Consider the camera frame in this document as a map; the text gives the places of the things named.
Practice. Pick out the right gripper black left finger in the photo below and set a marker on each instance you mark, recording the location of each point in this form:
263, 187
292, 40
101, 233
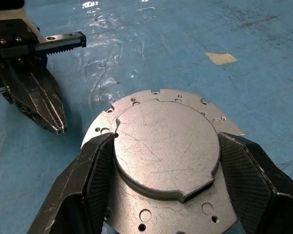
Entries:
75, 190

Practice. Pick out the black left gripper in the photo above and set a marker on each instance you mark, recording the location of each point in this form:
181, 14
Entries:
14, 34

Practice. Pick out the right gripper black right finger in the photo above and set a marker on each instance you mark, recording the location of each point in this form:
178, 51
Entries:
258, 190

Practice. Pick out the round silver motor lid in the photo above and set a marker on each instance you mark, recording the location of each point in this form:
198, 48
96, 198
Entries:
166, 146

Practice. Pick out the small pale tape piece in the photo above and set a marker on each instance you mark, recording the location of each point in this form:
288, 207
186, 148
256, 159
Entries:
221, 58

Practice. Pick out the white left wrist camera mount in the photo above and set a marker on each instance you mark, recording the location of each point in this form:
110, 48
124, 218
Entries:
5, 14

